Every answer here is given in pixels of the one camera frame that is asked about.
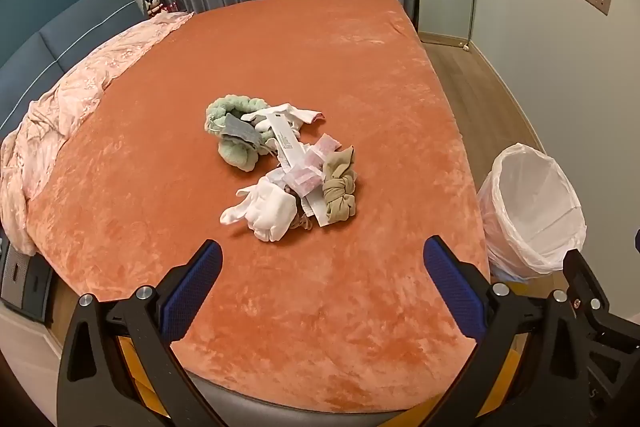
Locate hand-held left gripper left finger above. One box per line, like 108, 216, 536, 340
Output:
56, 239, 232, 427

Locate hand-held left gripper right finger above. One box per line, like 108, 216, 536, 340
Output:
415, 235, 587, 427

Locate waste bin with white bag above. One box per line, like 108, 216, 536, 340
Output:
476, 143, 587, 284

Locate plain white sock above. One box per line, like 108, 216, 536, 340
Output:
220, 177, 301, 243

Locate green fluffy headband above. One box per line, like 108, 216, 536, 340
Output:
204, 94, 273, 172

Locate short white paper strip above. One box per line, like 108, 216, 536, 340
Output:
300, 191, 332, 229

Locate olive knotted stocking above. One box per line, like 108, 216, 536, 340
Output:
320, 146, 360, 221

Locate pink patterned wrapper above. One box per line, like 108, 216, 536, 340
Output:
284, 166, 322, 198
311, 134, 342, 158

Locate grey sock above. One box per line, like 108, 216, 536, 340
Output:
220, 113, 261, 144

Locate dark grey nightstand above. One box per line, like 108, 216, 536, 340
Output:
0, 239, 56, 323

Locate pink floral quilt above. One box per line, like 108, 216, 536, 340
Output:
0, 12, 196, 255

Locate orange plush blanket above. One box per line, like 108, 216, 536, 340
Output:
22, 0, 493, 413

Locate blue upholstered headboard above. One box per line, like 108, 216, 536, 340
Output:
0, 0, 148, 132

